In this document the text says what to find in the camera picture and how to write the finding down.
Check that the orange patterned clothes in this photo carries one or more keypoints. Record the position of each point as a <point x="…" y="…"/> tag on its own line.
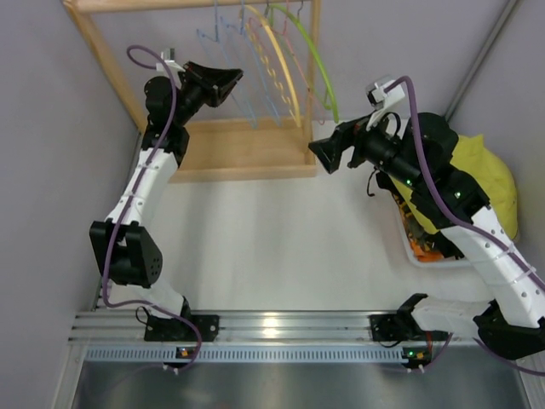
<point x="424" y="244"/>

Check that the yellow-green trousers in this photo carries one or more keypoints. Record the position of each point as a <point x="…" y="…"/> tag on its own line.
<point x="469" y="154"/>

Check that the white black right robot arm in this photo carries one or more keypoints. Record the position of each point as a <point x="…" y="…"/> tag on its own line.
<point x="511" y="324"/>

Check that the black clothes pile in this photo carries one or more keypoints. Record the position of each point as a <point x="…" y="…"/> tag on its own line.
<point x="437" y="126"/>

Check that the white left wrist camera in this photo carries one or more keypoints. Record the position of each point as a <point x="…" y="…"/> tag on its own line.
<point x="167" y="57"/>

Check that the white laundry basket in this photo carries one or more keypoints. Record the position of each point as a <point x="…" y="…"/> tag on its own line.
<point x="434" y="262"/>

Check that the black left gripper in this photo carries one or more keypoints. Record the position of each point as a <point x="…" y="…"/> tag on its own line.
<point x="203" y="85"/>

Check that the aluminium mounting rail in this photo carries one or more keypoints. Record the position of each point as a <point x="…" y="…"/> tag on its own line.
<point x="251" y="337"/>

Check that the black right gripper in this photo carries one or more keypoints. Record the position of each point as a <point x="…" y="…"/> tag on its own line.
<point x="349" y="142"/>

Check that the blue wire hanger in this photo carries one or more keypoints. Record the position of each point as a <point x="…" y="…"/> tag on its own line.
<point x="215" y="47"/>
<point x="256" y="92"/>

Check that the green plastic hanger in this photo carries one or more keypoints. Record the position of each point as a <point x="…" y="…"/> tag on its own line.
<point x="328" y="101"/>

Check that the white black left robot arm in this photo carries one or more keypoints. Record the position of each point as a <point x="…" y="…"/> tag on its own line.
<point x="129" y="259"/>

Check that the wooden clothes rack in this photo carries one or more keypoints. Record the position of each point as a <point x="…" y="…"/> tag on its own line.
<point x="220" y="150"/>

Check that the pink wire hanger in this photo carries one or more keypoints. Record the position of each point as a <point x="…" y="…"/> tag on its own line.
<point x="280" y="68"/>

